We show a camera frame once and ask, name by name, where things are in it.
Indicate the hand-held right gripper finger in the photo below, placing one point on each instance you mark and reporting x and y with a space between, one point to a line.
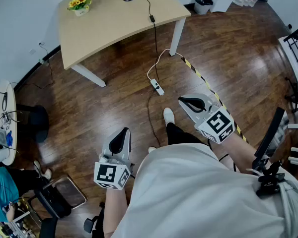
198 97
191 113

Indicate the grey trash bin black liner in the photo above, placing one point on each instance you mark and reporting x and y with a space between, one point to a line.
203 5

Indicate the yellow black striped floor strip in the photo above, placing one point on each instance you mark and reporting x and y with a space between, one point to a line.
201 77

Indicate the white wall socket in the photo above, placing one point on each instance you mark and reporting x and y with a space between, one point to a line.
41 43

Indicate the black office chair base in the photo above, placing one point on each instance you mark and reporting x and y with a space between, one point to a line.
94 222

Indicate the person's white shoe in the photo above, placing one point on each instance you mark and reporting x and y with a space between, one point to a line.
169 116
151 149

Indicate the black flat bar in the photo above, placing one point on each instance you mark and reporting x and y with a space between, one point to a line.
270 133

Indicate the person's white shirt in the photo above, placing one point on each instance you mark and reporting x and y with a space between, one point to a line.
201 195

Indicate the black metal railing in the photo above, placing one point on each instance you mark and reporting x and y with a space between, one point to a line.
296 46

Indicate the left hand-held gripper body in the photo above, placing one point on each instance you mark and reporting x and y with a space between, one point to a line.
111 172

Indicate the person's left forearm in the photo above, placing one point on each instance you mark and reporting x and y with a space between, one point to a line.
115 212

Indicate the person's right forearm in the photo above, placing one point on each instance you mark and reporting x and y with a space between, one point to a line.
238 152

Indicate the light wooden desk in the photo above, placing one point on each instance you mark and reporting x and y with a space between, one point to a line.
114 26

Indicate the round white table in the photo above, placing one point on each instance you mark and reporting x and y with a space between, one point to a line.
5 123

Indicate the person's black trousers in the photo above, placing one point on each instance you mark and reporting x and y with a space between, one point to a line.
181 135

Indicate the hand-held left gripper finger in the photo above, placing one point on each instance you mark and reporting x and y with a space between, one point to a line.
106 145
127 142

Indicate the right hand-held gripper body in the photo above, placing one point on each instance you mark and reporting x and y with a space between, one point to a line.
214 123

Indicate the sunflower pot plant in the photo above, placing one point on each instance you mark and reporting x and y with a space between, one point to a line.
80 6

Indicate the black round stool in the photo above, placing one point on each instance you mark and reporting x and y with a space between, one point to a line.
34 123

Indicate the black clamp mount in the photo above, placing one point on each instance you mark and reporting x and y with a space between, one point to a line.
269 177

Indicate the white power strip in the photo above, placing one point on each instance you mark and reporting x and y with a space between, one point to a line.
157 86

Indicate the brown seat black-frame chair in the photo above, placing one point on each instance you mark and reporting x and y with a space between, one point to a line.
64 195

